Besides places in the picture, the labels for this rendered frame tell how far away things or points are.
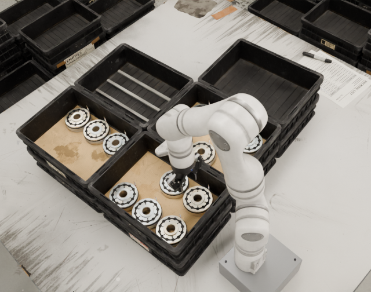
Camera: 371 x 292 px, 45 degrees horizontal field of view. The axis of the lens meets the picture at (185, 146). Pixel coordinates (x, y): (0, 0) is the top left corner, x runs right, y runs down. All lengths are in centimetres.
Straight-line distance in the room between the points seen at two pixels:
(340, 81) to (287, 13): 112
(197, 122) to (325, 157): 93
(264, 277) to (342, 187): 51
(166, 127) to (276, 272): 63
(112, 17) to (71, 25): 31
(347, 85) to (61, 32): 168
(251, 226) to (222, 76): 89
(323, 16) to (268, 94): 120
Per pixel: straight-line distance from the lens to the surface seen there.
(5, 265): 263
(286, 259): 152
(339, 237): 169
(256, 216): 120
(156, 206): 154
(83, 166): 173
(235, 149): 87
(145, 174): 165
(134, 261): 164
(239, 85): 188
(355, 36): 286
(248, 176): 98
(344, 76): 215
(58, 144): 182
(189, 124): 103
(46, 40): 286
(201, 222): 142
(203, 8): 247
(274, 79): 191
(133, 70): 200
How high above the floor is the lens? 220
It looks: 54 degrees down
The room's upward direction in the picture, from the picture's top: 9 degrees counter-clockwise
